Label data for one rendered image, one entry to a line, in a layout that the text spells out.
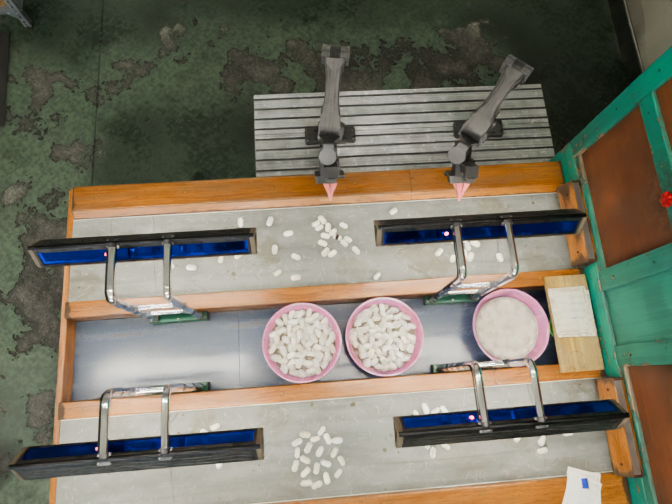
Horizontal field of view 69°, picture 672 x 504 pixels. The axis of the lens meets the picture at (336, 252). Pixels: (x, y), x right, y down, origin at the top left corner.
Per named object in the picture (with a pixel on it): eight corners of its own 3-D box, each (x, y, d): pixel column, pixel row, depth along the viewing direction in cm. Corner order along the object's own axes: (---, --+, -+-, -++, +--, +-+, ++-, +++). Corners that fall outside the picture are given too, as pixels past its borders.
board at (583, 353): (542, 277, 175) (544, 276, 174) (583, 274, 176) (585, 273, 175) (560, 372, 167) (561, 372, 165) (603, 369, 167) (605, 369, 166)
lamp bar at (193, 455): (25, 446, 129) (8, 450, 122) (264, 427, 132) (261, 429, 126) (22, 479, 127) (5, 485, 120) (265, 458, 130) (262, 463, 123)
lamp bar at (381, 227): (372, 221, 149) (375, 213, 142) (572, 210, 152) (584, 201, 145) (375, 247, 147) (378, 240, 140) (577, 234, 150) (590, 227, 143)
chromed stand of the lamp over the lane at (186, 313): (153, 272, 179) (102, 237, 136) (209, 268, 180) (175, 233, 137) (152, 324, 174) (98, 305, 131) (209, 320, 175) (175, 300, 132)
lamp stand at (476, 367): (430, 364, 174) (468, 359, 131) (485, 360, 175) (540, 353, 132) (437, 421, 170) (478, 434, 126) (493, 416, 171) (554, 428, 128)
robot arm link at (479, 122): (483, 142, 157) (540, 58, 153) (459, 126, 158) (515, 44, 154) (478, 149, 169) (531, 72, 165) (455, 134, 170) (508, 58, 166)
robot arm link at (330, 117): (342, 135, 161) (350, 38, 157) (315, 133, 160) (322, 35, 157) (342, 139, 173) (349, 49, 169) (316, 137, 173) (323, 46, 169)
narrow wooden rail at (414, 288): (79, 306, 177) (64, 302, 166) (568, 274, 187) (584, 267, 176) (78, 322, 175) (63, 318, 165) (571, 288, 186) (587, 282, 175)
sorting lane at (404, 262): (75, 221, 178) (72, 219, 176) (561, 194, 188) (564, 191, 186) (70, 304, 170) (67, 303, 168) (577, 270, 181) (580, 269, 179)
